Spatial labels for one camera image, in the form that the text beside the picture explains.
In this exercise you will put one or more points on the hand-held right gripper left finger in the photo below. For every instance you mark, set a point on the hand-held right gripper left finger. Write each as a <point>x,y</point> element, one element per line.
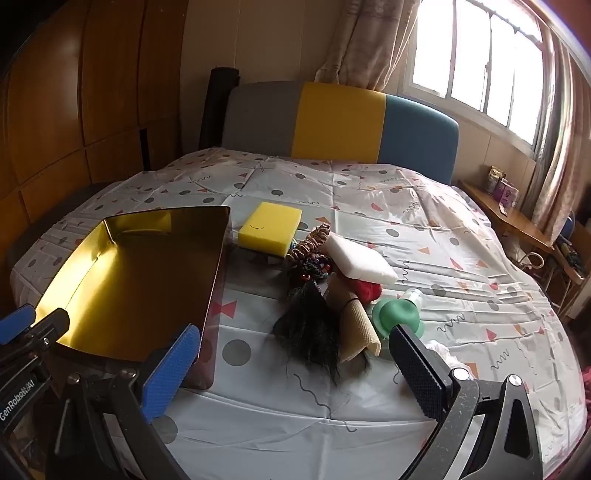
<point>171,369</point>

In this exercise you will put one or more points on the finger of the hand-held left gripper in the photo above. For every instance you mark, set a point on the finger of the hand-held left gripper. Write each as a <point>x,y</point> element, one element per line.
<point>14,323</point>
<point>48,330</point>

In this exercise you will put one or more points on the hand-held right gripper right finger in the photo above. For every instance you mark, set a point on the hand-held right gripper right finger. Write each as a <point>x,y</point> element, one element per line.
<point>418,371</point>

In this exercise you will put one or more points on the white fluffy bath puff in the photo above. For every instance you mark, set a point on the white fluffy bath puff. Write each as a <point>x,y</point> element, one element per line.
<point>438,349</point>

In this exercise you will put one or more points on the green silicone bottle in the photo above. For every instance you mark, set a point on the green silicone bottle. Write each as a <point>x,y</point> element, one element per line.
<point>397,314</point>

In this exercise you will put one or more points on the beige mesh bandage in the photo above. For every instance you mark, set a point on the beige mesh bandage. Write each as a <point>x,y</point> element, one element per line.
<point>358,327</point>

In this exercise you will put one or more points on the gold metal tin box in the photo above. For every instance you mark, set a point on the gold metal tin box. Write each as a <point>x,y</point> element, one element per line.
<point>129,286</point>

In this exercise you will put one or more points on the red fuzzy sock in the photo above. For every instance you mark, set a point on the red fuzzy sock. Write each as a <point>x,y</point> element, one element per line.
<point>369,290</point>

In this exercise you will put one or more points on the black hair piece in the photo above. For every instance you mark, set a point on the black hair piece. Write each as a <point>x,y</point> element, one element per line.
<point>309,327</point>

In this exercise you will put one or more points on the striped satin scrunchie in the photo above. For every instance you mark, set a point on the striped satin scrunchie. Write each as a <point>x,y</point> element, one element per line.
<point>305,247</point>

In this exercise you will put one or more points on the yellow sponge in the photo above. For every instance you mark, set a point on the yellow sponge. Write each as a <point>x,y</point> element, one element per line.
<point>270,224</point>

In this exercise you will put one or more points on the patterned bed sheet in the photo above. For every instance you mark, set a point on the patterned bed sheet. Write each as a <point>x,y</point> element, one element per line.
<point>415,258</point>

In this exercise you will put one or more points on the wooden side desk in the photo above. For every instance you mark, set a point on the wooden side desk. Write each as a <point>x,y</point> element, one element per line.
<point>512,221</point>

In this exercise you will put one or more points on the purple boxes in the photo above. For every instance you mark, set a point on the purple boxes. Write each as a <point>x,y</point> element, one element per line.
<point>503,189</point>

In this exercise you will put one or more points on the wooden wardrobe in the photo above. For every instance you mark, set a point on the wooden wardrobe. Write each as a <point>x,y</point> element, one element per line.
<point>92,92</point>

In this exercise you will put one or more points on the grey yellow blue headboard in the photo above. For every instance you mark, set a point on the grey yellow blue headboard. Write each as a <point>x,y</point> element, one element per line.
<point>337,120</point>

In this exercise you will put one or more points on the black rolled mat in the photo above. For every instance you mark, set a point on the black rolled mat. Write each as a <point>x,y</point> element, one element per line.
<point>217,106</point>

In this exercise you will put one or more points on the beige patterned curtain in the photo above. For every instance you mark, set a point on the beige patterned curtain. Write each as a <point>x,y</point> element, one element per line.
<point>364,41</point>
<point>556,138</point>

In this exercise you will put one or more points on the barred window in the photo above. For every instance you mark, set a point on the barred window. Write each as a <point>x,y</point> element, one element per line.
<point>480,60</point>

